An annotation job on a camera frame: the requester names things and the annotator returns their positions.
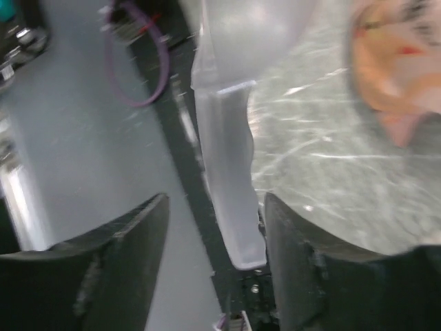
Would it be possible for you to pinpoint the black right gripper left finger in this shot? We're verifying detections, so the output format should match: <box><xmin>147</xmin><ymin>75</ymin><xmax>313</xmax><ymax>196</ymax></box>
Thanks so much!
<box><xmin>1</xmin><ymin>194</ymin><xmax>170</xmax><ymax>330</ymax></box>

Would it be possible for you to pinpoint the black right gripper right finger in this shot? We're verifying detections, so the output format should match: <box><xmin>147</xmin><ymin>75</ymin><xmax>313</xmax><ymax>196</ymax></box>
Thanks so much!
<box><xmin>264</xmin><ymin>193</ymin><xmax>440</xmax><ymax>330</ymax></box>

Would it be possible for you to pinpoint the orange cat litter bag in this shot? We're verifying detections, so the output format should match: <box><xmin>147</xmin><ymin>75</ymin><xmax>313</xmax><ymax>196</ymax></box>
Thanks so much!
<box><xmin>351</xmin><ymin>1</ymin><xmax>440</xmax><ymax>147</ymax></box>

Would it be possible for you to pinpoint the clear plastic litter scoop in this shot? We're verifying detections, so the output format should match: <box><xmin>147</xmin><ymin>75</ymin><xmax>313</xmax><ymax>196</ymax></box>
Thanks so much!
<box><xmin>191</xmin><ymin>1</ymin><xmax>317</xmax><ymax>270</ymax></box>

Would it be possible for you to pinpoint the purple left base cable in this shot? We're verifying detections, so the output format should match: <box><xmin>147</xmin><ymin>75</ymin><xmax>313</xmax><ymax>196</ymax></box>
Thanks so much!
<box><xmin>105</xmin><ymin>0</ymin><xmax>172</xmax><ymax>108</ymax></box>

